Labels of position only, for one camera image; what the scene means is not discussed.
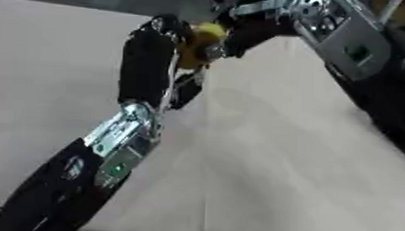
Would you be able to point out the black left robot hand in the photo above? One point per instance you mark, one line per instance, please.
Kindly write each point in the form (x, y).
(145, 66)

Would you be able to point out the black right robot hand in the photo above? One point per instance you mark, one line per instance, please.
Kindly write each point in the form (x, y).
(251, 31)

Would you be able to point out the yellow toy fruit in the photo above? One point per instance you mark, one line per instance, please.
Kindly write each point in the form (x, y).
(201, 45)

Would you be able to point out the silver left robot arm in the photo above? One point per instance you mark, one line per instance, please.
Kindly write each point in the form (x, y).
(77, 174)

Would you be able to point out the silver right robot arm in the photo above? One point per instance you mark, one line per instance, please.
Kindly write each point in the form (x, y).
(362, 59)

